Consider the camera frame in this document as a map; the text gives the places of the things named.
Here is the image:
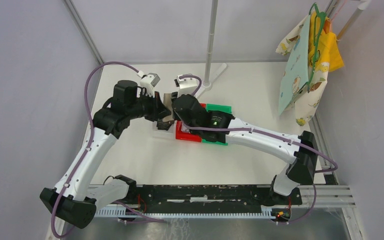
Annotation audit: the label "white cable duct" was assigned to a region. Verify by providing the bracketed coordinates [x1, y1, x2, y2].
[92, 206, 274, 220]

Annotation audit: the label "white hanger rail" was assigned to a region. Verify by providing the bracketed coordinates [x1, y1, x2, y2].
[336, 0, 372, 42]

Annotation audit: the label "green plastic bin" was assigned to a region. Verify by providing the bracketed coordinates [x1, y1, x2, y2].
[201, 103, 232, 146]

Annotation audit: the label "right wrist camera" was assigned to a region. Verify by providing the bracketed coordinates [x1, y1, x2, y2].
[174, 74, 201, 97]

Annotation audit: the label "beige card holder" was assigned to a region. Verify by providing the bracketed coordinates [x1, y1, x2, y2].
[162, 93, 175, 123]

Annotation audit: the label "clear plastic bin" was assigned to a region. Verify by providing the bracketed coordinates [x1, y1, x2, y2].
[151, 122, 176, 140]

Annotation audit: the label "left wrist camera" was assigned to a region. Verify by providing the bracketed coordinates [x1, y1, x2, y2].
[139, 73, 161, 98]

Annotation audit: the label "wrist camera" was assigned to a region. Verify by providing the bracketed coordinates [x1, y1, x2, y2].
[139, 73, 161, 98]
[174, 74, 201, 97]

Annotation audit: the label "red plastic bin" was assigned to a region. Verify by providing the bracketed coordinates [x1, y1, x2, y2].
[174, 120, 202, 143]

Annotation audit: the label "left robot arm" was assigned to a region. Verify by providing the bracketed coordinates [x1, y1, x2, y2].
[39, 80, 171, 229]

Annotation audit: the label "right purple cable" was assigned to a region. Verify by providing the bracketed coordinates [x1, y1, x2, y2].
[178, 74, 339, 225]

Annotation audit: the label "hanging patterned cloth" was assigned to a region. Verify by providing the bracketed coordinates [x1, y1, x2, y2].
[275, 15, 329, 126]

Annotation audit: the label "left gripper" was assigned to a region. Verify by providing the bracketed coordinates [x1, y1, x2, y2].
[127, 90, 172, 122]

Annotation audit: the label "white pole stand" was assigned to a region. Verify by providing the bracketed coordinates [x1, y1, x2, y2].
[195, 0, 228, 98]

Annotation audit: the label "green clothes hanger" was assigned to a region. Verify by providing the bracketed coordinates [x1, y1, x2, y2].
[307, 2, 328, 93]

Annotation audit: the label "yellow hanging garment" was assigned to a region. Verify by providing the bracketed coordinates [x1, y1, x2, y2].
[308, 11, 344, 72]

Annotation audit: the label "black cards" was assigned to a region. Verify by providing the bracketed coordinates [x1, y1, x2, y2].
[156, 120, 175, 131]

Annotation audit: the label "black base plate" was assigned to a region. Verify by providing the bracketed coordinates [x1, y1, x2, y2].
[120, 184, 303, 214]

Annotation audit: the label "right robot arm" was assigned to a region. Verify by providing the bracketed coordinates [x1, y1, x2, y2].
[172, 94, 318, 204]

